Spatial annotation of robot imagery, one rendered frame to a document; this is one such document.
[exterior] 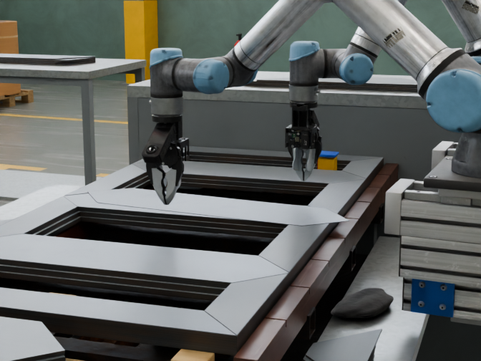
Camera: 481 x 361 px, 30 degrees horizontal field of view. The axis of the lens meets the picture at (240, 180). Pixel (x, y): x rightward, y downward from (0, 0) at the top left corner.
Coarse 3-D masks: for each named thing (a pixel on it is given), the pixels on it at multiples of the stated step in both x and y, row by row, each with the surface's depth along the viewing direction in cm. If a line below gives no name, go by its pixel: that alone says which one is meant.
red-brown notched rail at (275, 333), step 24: (384, 168) 286; (384, 192) 268; (360, 216) 229; (336, 240) 209; (312, 264) 191; (336, 264) 203; (288, 288) 177; (312, 288) 179; (288, 312) 164; (264, 336) 153; (288, 336) 163; (240, 360) 144; (264, 360) 148
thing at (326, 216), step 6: (324, 210) 225; (330, 210) 225; (318, 216) 219; (324, 216) 219; (330, 216) 219; (336, 216) 219; (306, 222) 214; (312, 222) 214; (318, 222) 214; (324, 222) 214; (330, 222) 214
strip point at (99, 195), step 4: (124, 188) 249; (128, 188) 249; (88, 192) 245; (92, 192) 245; (96, 192) 245; (100, 192) 245; (104, 192) 245; (108, 192) 245; (112, 192) 245; (116, 192) 245; (120, 192) 245; (92, 196) 240; (96, 196) 240; (100, 196) 240; (104, 196) 240; (108, 196) 240; (96, 200) 236; (100, 200) 236
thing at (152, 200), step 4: (148, 196) 240; (152, 196) 240; (156, 196) 240; (176, 196) 240; (140, 200) 236; (144, 200) 236; (148, 200) 236; (152, 200) 236; (156, 200) 236; (160, 200) 236; (128, 204) 232; (132, 204) 232; (136, 204) 232; (140, 204) 232; (144, 204) 232; (148, 204) 232; (152, 204) 232; (156, 204) 232; (160, 204) 232
